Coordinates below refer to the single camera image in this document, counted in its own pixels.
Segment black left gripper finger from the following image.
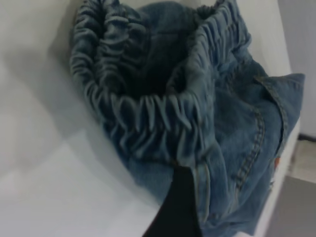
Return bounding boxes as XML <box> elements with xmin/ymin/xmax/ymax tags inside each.
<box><xmin>142</xmin><ymin>165</ymin><xmax>203</xmax><ymax>237</ymax></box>

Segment blue denim pants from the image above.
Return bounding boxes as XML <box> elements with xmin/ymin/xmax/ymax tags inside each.
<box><xmin>70</xmin><ymin>0</ymin><xmax>306</xmax><ymax>237</ymax></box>

